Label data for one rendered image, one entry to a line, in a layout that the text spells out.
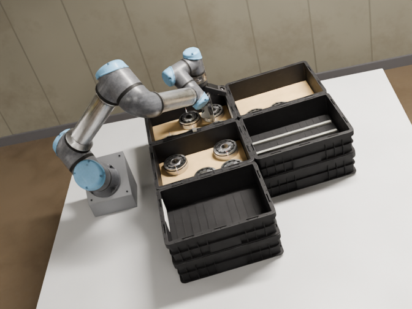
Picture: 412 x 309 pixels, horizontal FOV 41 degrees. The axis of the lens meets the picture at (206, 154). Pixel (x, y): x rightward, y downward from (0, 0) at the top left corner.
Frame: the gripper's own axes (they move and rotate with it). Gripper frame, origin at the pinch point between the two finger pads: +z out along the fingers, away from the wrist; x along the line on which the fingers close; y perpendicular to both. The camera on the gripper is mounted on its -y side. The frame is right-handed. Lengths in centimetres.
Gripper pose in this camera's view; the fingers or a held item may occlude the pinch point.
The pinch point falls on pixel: (213, 116)
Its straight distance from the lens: 255.9
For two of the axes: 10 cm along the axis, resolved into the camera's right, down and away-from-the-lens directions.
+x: 0.6, 6.2, -7.8
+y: -9.7, 2.2, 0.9
